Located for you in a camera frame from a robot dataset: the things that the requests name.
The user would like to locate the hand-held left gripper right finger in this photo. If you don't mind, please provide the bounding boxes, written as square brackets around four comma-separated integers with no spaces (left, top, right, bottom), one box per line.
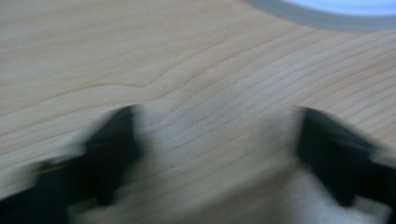
[294,105,396,224]

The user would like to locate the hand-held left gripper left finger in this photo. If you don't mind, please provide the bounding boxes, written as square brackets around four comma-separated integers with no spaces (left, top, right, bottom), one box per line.
[0,105,145,224]

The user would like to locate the white round plate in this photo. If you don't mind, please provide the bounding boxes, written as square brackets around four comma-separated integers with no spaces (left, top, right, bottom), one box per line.
[246,0,396,33]

